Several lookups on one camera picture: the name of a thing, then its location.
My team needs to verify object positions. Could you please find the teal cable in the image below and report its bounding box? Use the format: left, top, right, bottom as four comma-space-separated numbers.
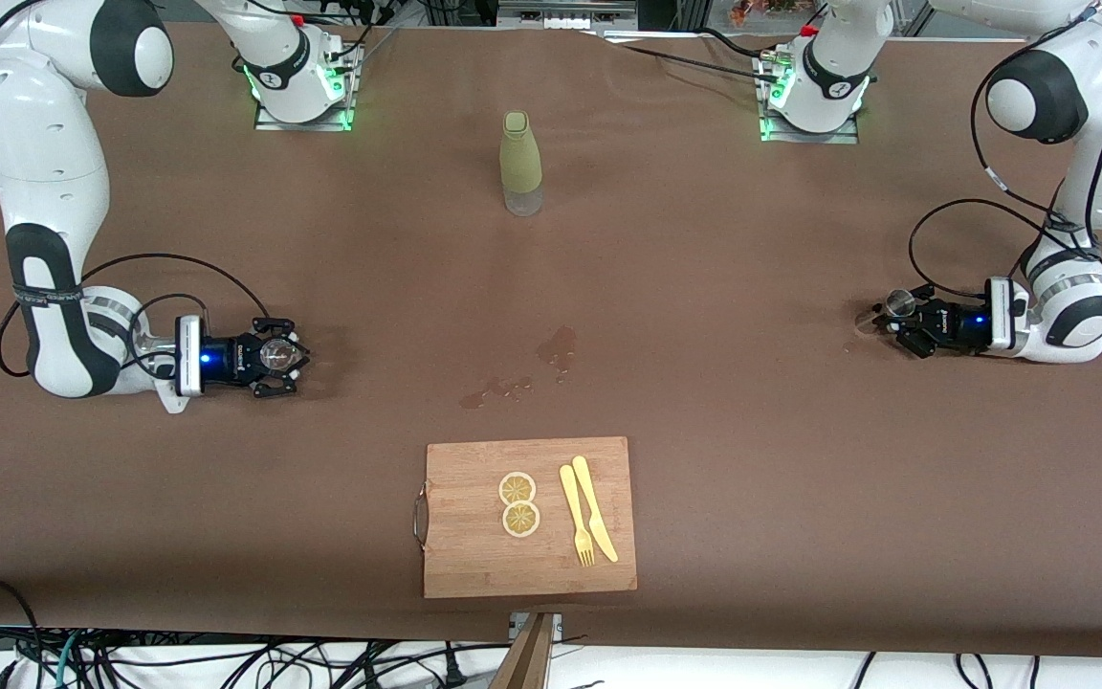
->
54, 630, 85, 689

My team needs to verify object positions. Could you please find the black cable on table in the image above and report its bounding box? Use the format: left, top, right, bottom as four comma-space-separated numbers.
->
597, 29, 783, 85

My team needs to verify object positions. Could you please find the yellow plastic fork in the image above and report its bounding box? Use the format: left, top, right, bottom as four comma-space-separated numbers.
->
559, 464, 598, 567

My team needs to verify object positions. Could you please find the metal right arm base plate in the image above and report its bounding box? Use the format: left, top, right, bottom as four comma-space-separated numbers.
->
253, 40, 364, 133

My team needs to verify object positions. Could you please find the green sleeved glass bottle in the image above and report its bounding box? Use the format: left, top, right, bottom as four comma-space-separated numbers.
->
499, 110, 545, 218

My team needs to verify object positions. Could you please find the liquid spill puddle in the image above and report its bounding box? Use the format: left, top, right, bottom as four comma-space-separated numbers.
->
458, 375, 534, 411
536, 324, 580, 385

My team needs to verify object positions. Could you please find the clear glass cup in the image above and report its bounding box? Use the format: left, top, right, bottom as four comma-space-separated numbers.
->
259, 339, 309, 375

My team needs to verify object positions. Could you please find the steel double jigger measuring cup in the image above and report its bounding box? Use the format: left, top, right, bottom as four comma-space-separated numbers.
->
854, 289, 918, 342

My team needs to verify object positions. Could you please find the metal bracket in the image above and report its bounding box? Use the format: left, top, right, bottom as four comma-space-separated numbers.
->
510, 612, 564, 645

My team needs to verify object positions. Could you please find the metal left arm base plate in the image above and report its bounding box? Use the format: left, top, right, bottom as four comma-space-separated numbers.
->
754, 50, 861, 145

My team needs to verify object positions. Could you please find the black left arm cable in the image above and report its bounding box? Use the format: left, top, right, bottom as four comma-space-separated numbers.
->
907, 0, 1102, 300

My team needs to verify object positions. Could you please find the brown table cover sheet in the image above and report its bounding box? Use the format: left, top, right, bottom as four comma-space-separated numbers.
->
0, 21, 1102, 659

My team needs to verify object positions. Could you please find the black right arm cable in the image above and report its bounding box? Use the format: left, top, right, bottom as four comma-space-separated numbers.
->
0, 252, 272, 380

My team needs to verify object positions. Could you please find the bamboo cutting board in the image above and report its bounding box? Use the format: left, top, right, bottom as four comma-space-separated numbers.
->
413, 436, 639, 600

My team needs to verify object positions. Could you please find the wooden beam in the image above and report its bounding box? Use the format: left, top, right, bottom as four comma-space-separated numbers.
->
502, 612, 556, 689

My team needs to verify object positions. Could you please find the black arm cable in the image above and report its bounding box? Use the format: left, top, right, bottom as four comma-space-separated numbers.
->
907, 0, 1102, 300
0, 252, 272, 380

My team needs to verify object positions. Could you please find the yellow plastic knife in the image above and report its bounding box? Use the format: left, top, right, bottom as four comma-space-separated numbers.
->
571, 456, 620, 564

